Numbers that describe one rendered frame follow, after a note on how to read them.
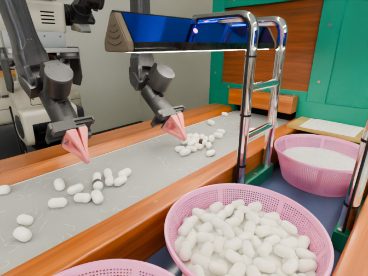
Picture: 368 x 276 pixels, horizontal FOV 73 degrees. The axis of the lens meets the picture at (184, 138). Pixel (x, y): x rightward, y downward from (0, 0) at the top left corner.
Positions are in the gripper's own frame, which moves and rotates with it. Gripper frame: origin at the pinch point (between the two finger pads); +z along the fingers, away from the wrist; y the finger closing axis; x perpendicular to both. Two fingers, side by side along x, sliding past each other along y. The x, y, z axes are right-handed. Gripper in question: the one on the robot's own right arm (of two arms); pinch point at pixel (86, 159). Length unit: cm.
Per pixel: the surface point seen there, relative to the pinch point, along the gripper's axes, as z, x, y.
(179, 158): 7.7, 2.6, 25.7
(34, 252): 13.7, -2.0, -15.5
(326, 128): 24, -18, 73
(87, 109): -127, 166, 97
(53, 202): 5.6, 2.7, -8.9
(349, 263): 40, -29, 14
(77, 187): 4.1, 3.9, -3.1
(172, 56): -117, 83, 165
